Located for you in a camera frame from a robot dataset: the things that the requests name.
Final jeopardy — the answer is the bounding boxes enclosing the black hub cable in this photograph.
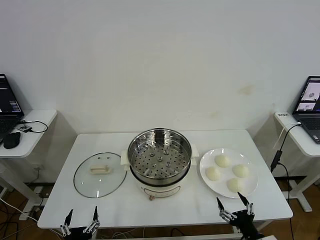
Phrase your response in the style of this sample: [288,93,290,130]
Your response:
[18,119,48,134]

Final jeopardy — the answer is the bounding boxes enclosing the steel perforated steamer basket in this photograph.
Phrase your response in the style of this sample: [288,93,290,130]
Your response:
[120,127,200,179]

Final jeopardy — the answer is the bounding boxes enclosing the white floor cable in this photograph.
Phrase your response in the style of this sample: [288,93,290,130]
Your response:
[0,197,40,222]

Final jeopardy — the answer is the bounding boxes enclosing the glass lid with cream handle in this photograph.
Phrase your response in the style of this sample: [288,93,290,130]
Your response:
[73,152,128,199]

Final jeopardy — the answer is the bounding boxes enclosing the white round plate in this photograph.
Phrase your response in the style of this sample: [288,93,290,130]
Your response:
[199,148,259,199]

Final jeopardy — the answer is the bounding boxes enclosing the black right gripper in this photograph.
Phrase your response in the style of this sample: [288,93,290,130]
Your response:
[216,191,263,240]

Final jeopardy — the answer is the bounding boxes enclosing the grey laptop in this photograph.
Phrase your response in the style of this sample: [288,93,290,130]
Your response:
[291,75,320,145]

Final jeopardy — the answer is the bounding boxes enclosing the black computer mouse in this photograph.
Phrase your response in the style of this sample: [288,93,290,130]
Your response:
[2,131,22,150]

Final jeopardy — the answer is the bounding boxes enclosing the cream electric cooker base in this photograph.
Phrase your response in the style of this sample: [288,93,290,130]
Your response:
[128,163,192,201]

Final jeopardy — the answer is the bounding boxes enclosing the black cable with adapter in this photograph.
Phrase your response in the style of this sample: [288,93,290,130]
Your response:
[270,123,303,201]

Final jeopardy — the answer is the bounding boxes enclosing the tangled cables under table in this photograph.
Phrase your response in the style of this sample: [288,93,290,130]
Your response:
[97,226,156,240]

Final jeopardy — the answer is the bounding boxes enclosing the white steamed baozi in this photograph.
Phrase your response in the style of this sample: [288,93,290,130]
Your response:
[226,177,246,194]
[231,163,250,179]
[214,154,232,169]
[205,166,222,181]

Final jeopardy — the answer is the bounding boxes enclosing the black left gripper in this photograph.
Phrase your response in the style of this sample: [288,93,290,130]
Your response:
[59,205,101,240]

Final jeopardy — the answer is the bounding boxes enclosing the white side desk with mouse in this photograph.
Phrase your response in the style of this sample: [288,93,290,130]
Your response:
[0,109,59,221]

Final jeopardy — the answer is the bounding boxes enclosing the white side desk with label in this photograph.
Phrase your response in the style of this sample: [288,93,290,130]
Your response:
[273,111,320,213]

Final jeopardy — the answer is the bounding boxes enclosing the black laptop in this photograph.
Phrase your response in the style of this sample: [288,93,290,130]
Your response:
[0,73,25,141]

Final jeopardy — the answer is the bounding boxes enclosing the white table frame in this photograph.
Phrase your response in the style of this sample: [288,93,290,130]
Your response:
[91,219,251,240]

